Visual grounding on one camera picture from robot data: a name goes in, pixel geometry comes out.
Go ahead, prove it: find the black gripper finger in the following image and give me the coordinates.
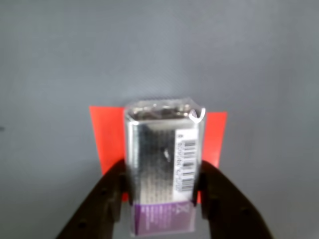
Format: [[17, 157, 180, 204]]
[[56, 159, 130, 239], [191, 159, 275, 239]]

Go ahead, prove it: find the silver purple nine-volt battery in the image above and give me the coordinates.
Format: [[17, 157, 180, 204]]
[[124, 96, 207, 237]]

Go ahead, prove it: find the red tape patch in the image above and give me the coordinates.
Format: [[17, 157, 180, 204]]
[[88, 106, 229, 202]]

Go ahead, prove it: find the grey table mat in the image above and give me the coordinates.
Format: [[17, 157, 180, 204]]
[[0, 0, 319, 239]]

